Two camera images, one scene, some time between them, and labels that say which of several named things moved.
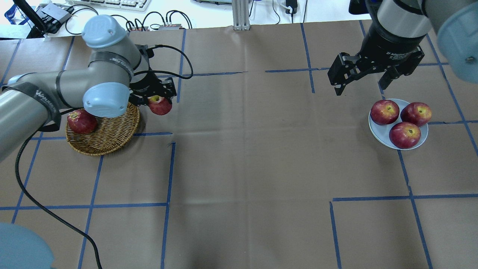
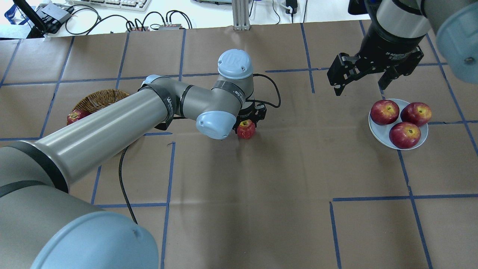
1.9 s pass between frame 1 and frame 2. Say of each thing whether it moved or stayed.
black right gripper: stayed
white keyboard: stayed
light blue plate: stayed
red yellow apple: moved
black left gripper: moved
